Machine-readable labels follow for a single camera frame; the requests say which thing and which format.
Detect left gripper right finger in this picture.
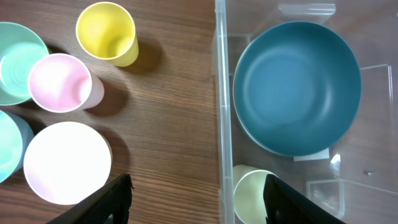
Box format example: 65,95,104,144
263,174,345,224

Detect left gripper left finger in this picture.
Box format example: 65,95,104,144
48,174,134,224

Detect cream plastic cup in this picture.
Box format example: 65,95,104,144
233,165,274,224

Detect dark blue bowl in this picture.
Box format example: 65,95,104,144
234,21,362,156

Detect yellow plastic cup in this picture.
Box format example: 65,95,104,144
75,2,139,67

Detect cream white bowl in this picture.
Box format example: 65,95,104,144
229,73,279,155

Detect clear plastic storage container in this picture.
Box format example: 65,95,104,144
213,0,397,223

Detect pink bowl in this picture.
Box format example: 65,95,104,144
24,121,113,205

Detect light blue bowl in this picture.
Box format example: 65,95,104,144
1,111,34,182

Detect pink plastic cup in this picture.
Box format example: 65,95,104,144
27,54,104,113

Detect mint green bowl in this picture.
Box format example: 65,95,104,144
1,22,49,106

